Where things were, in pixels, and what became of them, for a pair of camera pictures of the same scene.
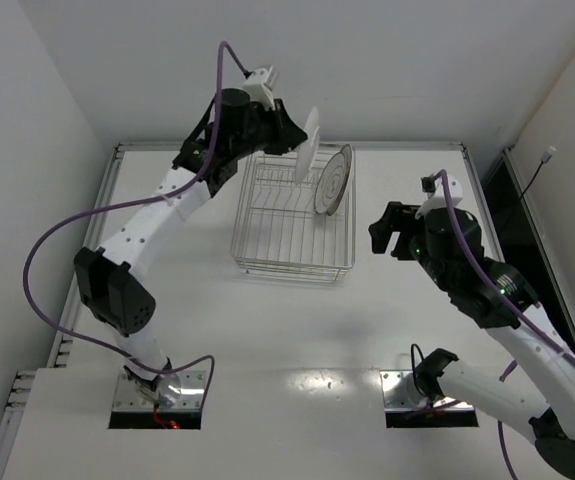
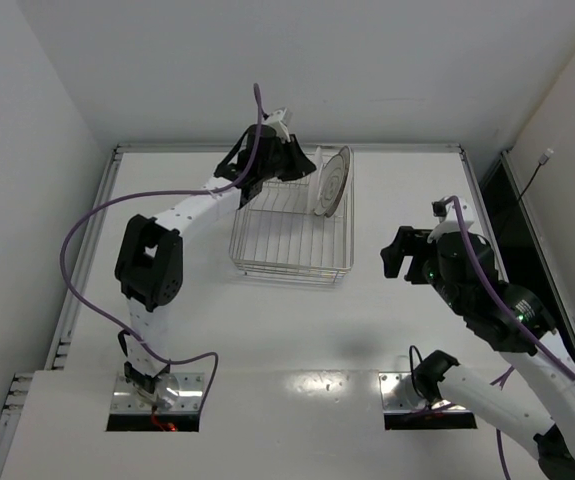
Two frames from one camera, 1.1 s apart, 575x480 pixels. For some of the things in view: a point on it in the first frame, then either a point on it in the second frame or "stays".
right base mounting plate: x=401 y=391 stays
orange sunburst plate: x=340 y=169 stays
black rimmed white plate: x=332 y=182 stays
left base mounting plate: x=128 y=397 stays
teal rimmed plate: x=308 y=146 to x=318 y=182
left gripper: x=277 y=130 to x=290 y=157
